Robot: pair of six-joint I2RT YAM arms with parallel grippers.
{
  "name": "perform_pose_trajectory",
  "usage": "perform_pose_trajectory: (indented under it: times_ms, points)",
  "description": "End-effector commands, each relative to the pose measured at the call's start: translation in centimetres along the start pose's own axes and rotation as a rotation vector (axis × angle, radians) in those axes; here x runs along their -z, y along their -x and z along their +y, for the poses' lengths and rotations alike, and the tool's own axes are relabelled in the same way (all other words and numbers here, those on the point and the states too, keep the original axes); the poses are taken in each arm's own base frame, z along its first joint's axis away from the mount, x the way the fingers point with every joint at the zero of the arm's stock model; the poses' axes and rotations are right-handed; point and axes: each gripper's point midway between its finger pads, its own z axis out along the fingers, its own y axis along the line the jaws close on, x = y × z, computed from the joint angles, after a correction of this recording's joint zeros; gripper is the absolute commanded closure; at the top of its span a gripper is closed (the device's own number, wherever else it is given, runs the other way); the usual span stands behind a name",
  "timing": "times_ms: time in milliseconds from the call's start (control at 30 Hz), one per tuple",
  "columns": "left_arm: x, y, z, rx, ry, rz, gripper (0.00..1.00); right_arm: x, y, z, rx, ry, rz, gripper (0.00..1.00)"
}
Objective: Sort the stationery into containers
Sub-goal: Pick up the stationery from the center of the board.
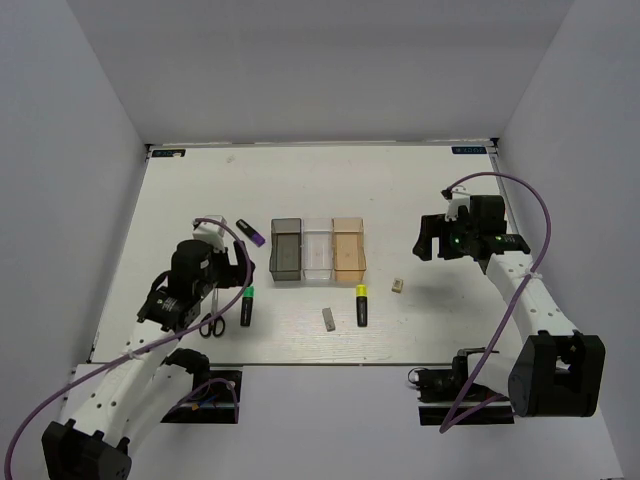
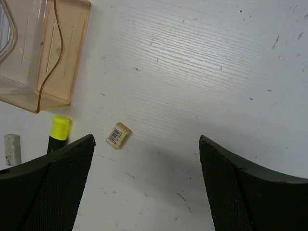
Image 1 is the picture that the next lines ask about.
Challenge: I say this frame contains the wrist white camera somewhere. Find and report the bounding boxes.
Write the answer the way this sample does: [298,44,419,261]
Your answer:
[192,222,225,252]
[441,185,471,222]

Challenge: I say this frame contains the right blue corner label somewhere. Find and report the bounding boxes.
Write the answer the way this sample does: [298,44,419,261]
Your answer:
[451,145,487,155]

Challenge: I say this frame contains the purple highlighter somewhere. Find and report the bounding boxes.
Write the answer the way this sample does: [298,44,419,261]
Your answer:
[236,219,266,247]

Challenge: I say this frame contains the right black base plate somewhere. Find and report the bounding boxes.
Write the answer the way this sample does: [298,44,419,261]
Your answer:
[407,349,516,428]

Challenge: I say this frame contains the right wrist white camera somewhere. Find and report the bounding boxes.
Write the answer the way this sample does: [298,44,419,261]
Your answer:
[441,185,471,222]

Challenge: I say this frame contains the black handled scissors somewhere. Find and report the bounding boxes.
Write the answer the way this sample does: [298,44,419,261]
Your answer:
[199,289,226,338]

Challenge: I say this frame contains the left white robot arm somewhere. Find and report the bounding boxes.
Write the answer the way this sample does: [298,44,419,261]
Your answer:
[42,238,255,479]

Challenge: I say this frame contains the clear transparent bin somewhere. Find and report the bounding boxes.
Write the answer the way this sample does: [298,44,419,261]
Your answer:
[302,218,333,283]

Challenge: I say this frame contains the yellow highlighter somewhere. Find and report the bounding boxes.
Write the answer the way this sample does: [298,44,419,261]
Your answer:
[355,284,368,328]

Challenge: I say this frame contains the dark grey transparent bin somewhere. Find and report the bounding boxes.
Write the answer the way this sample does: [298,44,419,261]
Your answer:
[269,218,302,282]

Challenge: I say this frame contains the green highlighter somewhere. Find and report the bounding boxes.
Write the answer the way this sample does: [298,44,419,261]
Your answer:
[240,286,255,327]

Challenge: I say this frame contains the beige pencil sharpener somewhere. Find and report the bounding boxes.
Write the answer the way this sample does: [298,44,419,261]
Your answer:
[391,278,403,293]

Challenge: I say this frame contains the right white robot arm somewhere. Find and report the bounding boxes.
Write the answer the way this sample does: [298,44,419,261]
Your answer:
[408,194,605,417]

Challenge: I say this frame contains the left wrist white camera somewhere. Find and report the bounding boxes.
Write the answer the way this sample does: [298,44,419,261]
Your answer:
[192,222,225,252]

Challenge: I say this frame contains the blue corner label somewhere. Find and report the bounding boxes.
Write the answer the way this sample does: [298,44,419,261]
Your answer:
[451,145,487,155]
[151,149,186,158]

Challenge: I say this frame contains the left blue corner label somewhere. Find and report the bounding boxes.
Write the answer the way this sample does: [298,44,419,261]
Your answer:
[151,149,186,158]

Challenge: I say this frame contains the orange transparent bin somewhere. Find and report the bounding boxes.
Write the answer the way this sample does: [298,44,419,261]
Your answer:
[332,217,366,284]

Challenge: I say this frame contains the grey eraser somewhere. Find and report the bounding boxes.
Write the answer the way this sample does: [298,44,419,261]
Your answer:
[322,308,336,332]

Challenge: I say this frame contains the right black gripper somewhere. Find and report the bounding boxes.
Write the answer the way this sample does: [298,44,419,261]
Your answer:
[413,210,479,261]

